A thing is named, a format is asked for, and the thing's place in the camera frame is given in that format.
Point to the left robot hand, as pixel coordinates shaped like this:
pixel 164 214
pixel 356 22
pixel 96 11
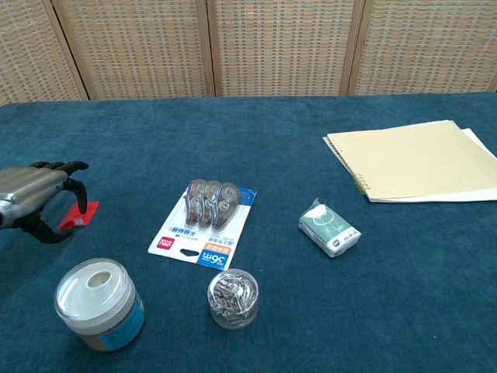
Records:
pixel 27 194

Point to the red tape strip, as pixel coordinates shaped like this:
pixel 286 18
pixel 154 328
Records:
pixel 79 217

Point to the correction tape blister pack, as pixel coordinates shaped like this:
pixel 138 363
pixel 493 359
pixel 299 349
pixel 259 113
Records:
pixel 204 225

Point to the clear jar with blue label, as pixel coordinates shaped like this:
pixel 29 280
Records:
pixel 101 307

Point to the teal table cloth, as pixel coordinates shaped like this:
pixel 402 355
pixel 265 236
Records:
pixel 248 155

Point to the clear tub of paper clips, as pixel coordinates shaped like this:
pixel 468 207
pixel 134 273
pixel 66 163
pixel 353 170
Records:
pixel 233 299

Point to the woven folding screen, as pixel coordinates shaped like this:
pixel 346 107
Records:
pixel 248 46

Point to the green tissue packet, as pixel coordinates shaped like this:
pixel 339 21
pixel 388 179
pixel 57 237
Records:
pixel 329 228

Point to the tan spiral notebook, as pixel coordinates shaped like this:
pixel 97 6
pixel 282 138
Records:
pixel 415 159

